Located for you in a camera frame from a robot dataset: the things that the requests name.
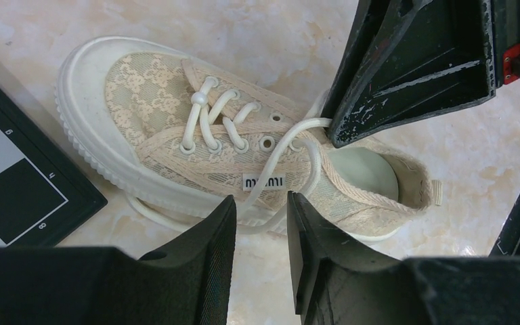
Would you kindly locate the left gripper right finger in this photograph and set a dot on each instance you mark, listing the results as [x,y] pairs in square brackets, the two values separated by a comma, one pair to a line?
[337,279]

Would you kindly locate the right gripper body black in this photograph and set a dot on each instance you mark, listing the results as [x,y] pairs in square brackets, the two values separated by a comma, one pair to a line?
[506,37]

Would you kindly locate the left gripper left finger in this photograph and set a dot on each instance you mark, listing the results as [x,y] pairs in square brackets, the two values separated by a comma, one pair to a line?
[185,281]

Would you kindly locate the beige lace sneaker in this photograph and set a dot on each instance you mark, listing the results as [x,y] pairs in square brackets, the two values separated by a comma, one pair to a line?
[367,189]

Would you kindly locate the white shoelace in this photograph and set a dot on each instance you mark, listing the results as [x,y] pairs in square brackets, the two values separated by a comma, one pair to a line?
[220,136]

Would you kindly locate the black white chessboard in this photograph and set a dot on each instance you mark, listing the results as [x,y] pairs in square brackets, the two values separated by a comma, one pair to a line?
[44,196]

